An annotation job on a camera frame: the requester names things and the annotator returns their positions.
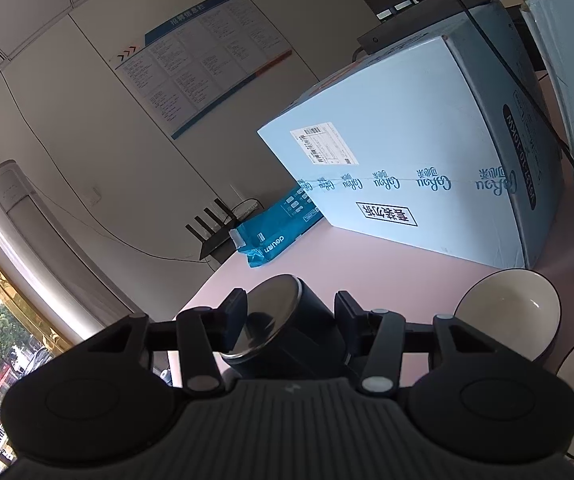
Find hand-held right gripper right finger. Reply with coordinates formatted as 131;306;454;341
333;290;515;397

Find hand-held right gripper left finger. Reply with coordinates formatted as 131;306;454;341
86;287;249;395

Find dark blue steel container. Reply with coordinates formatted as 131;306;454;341
219;274;363;381

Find black router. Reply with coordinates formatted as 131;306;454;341
185;199;240;261

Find blue paper packet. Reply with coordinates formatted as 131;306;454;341
230;182;325;268

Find dark rimmed white bowl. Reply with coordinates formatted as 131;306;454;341
454;269;562;365

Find light blue box with label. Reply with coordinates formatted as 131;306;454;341
257;0;565;270

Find white standing air conditioner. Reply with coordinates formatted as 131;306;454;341
0;160;133;348

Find golden door frame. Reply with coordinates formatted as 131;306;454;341
0;225;75;356

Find thin black wall cable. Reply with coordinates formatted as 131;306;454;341
0;72;205;262

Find wall poster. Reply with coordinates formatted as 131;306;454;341
110;0;293;141

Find long black cable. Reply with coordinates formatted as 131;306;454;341
414;0;574;261

